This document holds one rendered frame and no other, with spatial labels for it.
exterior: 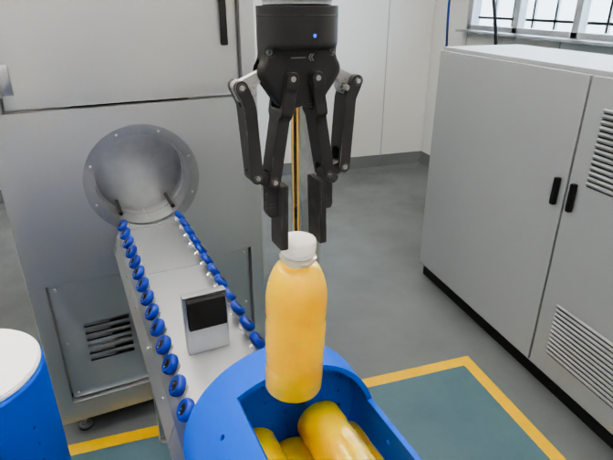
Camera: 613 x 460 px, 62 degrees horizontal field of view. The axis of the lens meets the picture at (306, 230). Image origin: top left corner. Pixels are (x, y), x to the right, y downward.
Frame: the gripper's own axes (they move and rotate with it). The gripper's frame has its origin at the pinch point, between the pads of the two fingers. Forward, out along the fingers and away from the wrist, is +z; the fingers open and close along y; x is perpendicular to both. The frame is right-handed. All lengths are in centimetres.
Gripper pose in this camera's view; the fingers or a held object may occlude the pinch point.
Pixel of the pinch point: (298, 213)
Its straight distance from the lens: 53.9
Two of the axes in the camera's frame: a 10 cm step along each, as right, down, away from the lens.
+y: -9.1, 1.7, -3.9
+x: 4.2, 3.6, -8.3
